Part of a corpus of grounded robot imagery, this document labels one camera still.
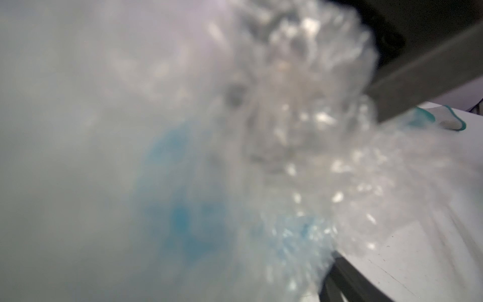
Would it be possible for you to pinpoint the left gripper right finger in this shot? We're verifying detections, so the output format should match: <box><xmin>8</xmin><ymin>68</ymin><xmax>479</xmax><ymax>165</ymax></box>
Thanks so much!
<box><xmin>341</xmin><ymin>0</ymin><xmax>482</xmax><ymax>122</ymax></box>

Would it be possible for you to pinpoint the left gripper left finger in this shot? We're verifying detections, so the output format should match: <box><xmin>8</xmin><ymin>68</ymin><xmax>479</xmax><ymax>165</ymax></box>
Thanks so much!
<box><xmin>318</xmin><ymin>252</ymin><xmax>394</xmax><ymax>302</ymax></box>

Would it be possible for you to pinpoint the blue plastic wine glass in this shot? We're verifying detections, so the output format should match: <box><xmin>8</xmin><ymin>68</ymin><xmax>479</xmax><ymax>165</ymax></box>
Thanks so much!
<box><xmin>137</xmin><ymin>124</ymin><xmax>333</xmax><ymax>301</ymax></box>

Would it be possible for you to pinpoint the clear bubble wrap sheet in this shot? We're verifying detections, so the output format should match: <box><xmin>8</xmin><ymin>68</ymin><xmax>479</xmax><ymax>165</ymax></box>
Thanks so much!
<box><xmin>1</xmin><ymin>1</ymin><xmax>482</xmax><ymax>301</ymax></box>

